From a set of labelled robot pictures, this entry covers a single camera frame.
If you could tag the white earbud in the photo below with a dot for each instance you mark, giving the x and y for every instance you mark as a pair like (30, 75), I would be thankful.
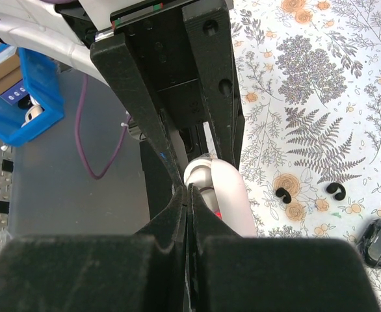
(201, 178)

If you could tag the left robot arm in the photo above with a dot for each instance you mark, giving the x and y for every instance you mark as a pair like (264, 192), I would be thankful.
(64, 32)

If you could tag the black earbud charging case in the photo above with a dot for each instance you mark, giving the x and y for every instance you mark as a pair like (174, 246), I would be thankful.
(369, 244)

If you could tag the white earbud charging case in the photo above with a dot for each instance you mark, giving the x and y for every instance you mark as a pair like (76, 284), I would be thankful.
(232, 196)

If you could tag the black earbud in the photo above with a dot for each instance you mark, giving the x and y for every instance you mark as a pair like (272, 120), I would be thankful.
(337, 190)
(284, 195)

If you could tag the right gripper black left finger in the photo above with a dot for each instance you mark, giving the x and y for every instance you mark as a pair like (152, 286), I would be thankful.
(144, 271)

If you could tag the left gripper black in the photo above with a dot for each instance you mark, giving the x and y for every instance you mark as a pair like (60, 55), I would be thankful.
(171, 65)

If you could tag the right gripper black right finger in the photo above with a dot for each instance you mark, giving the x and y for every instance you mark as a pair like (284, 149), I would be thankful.
(229, 272)

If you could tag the floral patterned table mat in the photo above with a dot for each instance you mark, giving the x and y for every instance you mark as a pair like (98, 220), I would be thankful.
(310, 80)

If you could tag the blue storage bin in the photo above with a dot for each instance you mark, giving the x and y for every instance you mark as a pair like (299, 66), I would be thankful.
(30, 98)

